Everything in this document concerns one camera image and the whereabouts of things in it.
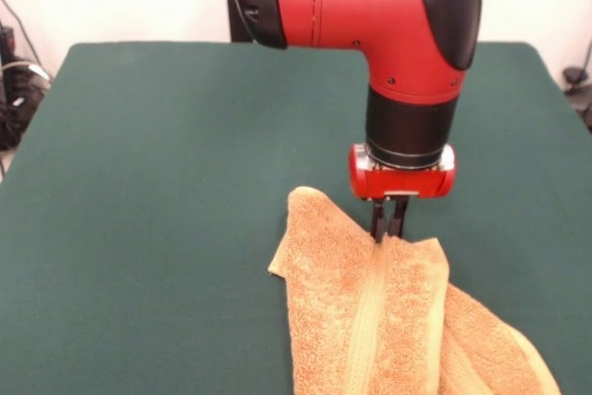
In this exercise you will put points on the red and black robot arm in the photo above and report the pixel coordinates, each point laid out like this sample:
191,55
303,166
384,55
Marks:
370,11

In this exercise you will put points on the orange terry towel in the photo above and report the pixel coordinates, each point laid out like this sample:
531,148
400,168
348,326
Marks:
351,312

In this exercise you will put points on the black floor device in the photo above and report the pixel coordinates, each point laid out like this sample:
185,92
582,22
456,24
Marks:
578,85

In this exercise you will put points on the dark green table cloth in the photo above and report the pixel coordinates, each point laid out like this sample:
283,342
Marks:
139,228

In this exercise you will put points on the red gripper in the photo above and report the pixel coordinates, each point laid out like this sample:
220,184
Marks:
402,183

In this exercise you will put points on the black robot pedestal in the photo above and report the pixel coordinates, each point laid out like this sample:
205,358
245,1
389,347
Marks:
238,20

